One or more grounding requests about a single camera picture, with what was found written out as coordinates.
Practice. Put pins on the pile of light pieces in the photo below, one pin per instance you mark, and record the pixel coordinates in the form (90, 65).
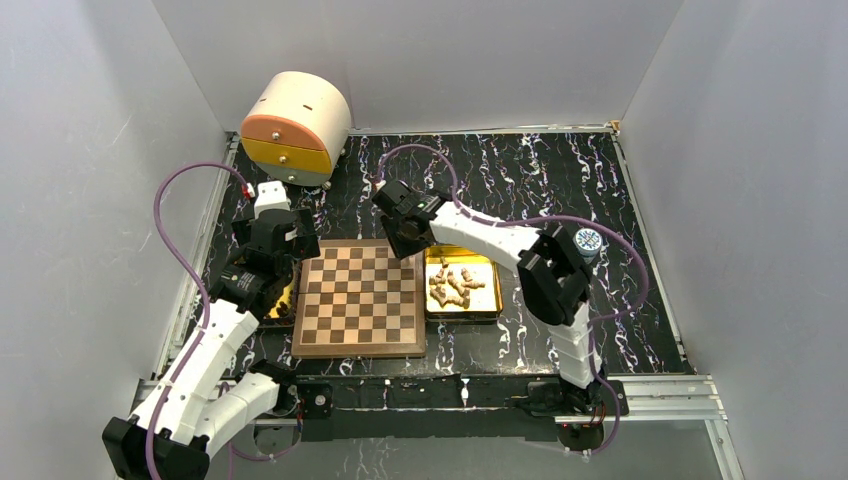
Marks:
(448, 288)

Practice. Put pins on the gold tin with dark pieces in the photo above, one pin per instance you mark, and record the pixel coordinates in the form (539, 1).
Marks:
(283, 311)

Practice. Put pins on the wooden chessboard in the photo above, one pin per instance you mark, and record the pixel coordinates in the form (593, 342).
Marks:
(357, 299)

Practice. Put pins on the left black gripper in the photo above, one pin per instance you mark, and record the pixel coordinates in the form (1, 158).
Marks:
(305, 246)

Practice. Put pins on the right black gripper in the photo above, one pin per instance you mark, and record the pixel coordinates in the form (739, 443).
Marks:
(401, 250)

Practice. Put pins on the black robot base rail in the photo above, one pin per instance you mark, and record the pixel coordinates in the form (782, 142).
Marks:
(451, 406)

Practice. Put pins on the gold tin with light pieces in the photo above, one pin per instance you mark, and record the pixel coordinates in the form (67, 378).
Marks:
(487, 304)

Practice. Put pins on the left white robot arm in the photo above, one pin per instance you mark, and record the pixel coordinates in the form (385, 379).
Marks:
(177, 429)

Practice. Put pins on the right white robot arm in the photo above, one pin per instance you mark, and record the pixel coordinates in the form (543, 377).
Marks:
(554, 277)

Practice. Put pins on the small blue white jar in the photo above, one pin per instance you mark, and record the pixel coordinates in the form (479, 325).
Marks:
(589, 243)

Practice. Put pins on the round cream drawer box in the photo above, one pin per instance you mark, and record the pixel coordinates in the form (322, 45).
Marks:
(297, 129)

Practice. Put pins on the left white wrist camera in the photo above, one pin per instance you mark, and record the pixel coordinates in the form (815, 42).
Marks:
(266, 196)

